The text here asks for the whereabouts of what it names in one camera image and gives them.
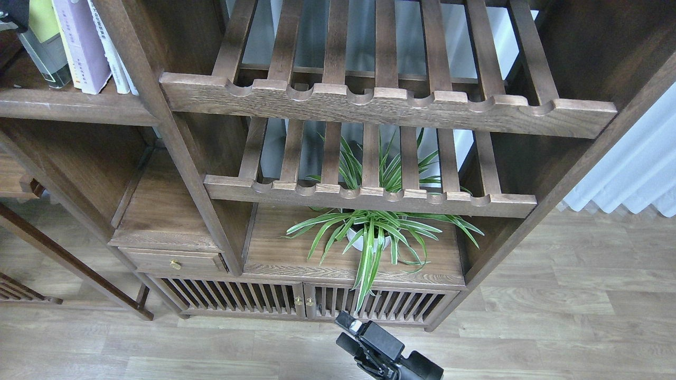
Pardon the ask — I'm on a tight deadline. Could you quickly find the white book left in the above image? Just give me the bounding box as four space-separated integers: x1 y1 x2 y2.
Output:
88 1 132 94

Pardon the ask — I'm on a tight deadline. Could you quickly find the white book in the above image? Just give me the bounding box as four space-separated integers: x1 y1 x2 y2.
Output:
88 1 132 94
115 50 138 96

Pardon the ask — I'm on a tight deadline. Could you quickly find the colourful 300 paperback book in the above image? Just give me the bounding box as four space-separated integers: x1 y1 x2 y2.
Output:
52 1 82 89

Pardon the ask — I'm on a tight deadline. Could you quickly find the white curtain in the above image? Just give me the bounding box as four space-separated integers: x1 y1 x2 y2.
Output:
562 84 675 218

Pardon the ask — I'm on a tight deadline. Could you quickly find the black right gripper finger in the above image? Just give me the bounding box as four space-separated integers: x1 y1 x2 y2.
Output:
336 332 383 378
335 312 404 365

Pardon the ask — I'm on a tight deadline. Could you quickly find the green spider plant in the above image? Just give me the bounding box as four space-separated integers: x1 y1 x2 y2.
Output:
281 127 485 308

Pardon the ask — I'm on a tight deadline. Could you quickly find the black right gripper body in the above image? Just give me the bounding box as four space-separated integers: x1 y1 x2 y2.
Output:
393 350 444 379

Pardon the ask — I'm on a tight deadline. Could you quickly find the black and yellow book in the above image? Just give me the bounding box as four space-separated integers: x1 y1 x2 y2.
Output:
18 1 71 89

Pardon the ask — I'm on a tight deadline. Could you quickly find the pale purple book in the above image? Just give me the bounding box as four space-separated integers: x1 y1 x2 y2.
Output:
53 1 111 94

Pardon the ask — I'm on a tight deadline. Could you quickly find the brass drawer knob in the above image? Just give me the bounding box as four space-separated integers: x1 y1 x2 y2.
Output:
170 259 182 270

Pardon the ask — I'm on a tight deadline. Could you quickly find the white book right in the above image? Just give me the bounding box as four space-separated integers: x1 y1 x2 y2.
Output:
115 50 138 96

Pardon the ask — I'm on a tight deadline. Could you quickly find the dark wooden bookshelf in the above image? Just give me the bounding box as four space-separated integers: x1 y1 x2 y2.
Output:
2 1 674 331

